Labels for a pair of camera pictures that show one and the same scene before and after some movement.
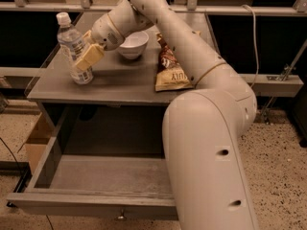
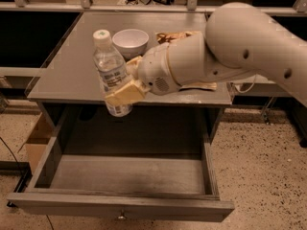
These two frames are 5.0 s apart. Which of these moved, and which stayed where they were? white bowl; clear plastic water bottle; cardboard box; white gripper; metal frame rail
Moved: white gripper; clear plastic water bottle
Stayed: white bowl; metal frame rail; cardboard box
